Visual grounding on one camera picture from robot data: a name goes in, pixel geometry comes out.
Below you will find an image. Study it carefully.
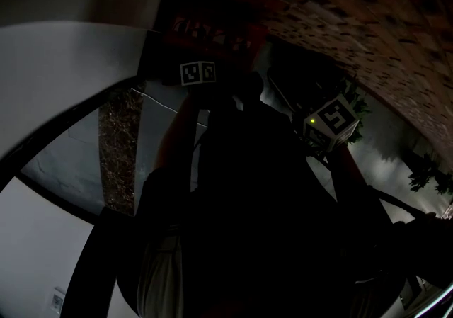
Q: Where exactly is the red box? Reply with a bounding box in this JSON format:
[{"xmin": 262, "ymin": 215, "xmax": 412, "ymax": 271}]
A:
[{"xmin": 163, "ymin": 15, "xmax": 267, "ymax": 62}]

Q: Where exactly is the green leafy plant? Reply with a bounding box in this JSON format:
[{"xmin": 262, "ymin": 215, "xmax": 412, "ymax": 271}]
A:
[
  {"xmin": 406, "ymin": 152, "xmax": 453, "ymax": 197},
  {"xmin": 341, "ymin": 74, "xmax": 372, "ymax": 146}
]

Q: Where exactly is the person's left forearm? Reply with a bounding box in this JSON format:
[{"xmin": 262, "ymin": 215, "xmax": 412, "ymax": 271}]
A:
[{"xmin": 152, "ymin": 88, "xmax": 199, "ymax": 178}]

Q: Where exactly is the black door frame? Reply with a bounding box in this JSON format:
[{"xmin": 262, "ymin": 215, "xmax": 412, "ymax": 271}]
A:
[{"xmin": 0, "ymin": 74, "xmax": 151, "ymax": 193}]

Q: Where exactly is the thin white cable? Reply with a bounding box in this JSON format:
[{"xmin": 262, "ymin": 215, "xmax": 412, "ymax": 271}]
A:
[{"xmin": 130, "ymin": 86, "xmax": 210, "ymax": 127}]

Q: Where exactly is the white wall outlet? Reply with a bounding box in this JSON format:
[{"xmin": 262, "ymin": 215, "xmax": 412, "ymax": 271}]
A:
[{"xmin": 49, "ymin": 286, "xmax": 67, "ymax": 314}]

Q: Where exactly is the person's light grey vest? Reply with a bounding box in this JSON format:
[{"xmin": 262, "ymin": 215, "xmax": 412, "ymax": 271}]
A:
[{"xmin": 136, "ymin": 226, "xmax": 187, "ymax": 318}]

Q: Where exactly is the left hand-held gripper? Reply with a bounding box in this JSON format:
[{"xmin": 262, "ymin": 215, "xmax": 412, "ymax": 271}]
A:
[{"xmin": 161, "ymin": 60, "xmax": 217, "ymax": 88}]

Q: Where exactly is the person's dark printed shirt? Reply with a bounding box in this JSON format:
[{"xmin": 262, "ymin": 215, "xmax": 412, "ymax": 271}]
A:
[{"xmin": 116, "ymin": 72, "xmax": 408, "ymax": 318}]

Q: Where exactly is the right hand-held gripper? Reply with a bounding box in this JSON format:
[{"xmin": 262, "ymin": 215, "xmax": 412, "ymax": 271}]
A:
[{"xmin": 302, "ymin": 93, "xmax": 360, "ymax": 152}]

